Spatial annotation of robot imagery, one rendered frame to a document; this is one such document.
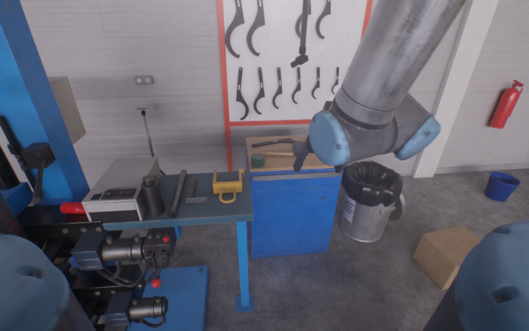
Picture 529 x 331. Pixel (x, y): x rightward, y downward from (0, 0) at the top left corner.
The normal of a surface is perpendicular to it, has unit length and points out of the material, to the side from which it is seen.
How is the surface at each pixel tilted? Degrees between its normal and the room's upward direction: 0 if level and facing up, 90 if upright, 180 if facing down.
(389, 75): 106
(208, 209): 0
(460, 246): 0
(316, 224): 90
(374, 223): 93
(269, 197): 90
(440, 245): 0
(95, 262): 90
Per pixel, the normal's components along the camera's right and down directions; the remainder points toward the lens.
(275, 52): 0.12, 0.50
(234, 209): 0.01, -0.87
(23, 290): 0.76, -0.64
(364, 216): -0.40, 0.50
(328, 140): -0.92, 0.26
